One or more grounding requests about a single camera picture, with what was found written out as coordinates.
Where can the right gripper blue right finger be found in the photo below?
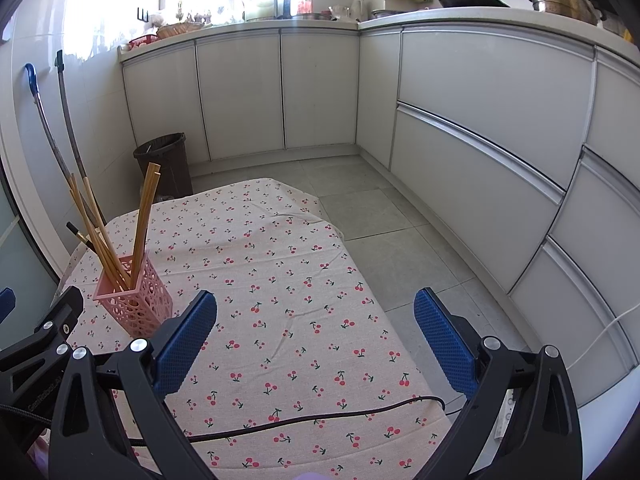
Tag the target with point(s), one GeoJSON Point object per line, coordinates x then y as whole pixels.
{"type": "Point", "coordinates": [452, 340]}

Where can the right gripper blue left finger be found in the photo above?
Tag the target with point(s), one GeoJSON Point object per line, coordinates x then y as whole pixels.
{"type": "Point", "coordinates": [179, 340]}

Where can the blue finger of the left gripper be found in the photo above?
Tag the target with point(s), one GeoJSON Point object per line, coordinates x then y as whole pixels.
{"type": "Point", "coordinates": [7, 303]}

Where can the black chopstick gold band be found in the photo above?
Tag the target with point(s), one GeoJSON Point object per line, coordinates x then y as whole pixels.
{"type": "Point", "coordinates": [82, 237]}

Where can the pink lattice utensil holder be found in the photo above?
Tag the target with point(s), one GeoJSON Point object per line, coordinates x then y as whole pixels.
{"type": "Point", "coordinates": [140, 311]}

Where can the white power strip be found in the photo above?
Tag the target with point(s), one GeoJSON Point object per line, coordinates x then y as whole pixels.
{"type": "Point", "coordinates": [505, 414]}

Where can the cherry print tablecloth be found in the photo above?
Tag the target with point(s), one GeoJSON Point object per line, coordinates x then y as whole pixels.
{"type": "Point", "coordinates": [302, 372]}

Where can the dark brown waste bin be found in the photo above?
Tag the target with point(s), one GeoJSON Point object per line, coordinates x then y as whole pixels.
{"type": "Point", "coordinates": [168, 151]}

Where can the stainless steel pot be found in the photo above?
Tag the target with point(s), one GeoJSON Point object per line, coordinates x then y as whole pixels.
{"type": "Point", "coordinates": [581, 10]}

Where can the blue-tipped metal mop handle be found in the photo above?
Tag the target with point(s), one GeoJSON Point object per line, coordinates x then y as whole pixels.
{"type": "Point", "coordinates": [32, 81]}

